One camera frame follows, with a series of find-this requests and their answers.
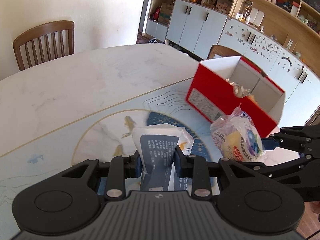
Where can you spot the navy white tissue pack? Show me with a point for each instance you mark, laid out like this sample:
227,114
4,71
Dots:
156,146

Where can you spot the blue fish pattern placemat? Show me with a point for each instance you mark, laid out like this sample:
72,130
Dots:
164,191

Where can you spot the red cardboard box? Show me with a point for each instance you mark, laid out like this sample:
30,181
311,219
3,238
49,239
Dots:
222,84

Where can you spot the clear bag yellow snack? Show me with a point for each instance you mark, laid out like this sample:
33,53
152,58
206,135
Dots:
237,138

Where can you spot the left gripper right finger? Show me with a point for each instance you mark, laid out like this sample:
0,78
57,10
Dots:
194,167

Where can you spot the cardboard box on shelf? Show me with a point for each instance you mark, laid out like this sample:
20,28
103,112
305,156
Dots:
165,13

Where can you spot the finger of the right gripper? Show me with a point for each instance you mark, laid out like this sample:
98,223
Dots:
301,172
301,139

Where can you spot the white cabinet unit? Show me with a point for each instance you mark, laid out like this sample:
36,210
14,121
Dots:
279,36

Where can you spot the wooden chair right side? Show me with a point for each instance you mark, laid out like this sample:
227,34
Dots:
221,51

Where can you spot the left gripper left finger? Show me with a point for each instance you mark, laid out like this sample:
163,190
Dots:
121,168

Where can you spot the silver foil snack bag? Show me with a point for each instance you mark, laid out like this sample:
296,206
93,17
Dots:
238,90

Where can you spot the wooden chair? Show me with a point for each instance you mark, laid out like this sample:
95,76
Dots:
44,43
221,51

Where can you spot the wooden chair far side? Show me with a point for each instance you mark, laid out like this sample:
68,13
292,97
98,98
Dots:
44,43

